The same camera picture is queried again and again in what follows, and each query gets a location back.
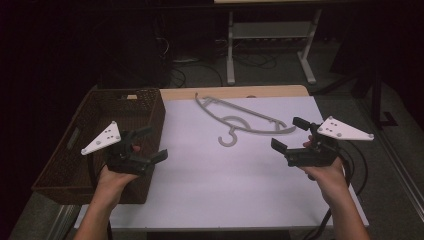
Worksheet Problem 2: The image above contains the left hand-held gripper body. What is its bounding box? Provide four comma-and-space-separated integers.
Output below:
80, 120, 155, 176

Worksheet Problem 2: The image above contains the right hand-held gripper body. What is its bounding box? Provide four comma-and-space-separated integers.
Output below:
285, 115, 375, 168

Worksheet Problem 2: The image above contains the grey plastic clothes hanger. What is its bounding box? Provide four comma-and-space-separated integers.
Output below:
194, 92, 297, 148

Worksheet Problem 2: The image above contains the brown wicker basket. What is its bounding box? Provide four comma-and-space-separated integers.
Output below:
31, 87, 167, 205

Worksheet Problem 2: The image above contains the person's right hand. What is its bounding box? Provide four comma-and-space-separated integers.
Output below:
299, 134, 350, 203

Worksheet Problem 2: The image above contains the person's left hand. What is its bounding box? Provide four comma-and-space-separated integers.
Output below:
96, 144, 142, 198

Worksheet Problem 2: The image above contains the white table mat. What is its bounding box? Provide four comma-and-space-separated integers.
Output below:
73, 95, 370, 232

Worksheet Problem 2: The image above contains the black floor stand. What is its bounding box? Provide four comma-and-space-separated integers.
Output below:
311, 64, 400, 131

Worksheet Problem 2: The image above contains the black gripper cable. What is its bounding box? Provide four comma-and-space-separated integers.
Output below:
301, 139, 369, 240

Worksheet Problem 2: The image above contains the metal floor rail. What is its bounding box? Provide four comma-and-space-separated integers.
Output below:
45, 204, 82, 240
358, 99, 424, 215

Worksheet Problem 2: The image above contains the black floor cable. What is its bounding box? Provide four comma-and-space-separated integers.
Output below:
168, 59, 225, 88

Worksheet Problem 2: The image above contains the white metal table frame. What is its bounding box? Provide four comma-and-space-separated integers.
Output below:
225, 8, 324, 87

